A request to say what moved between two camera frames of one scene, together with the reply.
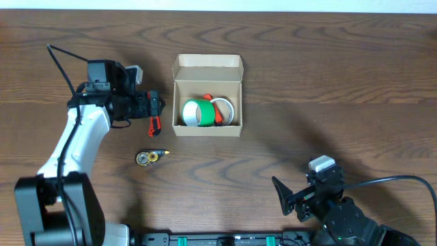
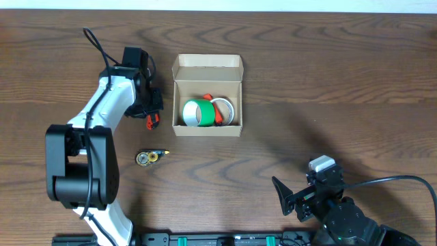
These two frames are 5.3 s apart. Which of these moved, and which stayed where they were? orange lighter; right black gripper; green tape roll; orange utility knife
Moved: orange utility knife
Stayed: orange lighter; right black gripper; green tape roll
